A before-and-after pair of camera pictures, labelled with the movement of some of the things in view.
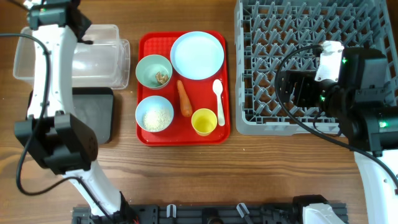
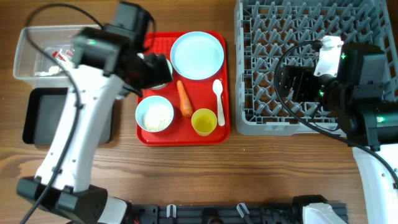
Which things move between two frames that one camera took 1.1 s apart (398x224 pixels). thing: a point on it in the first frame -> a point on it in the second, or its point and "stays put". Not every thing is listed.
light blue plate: [197, 55] stays put
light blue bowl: [154, 113] stays put
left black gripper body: [83, 23] -> [162, 70]
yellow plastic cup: [204, 121] stays put
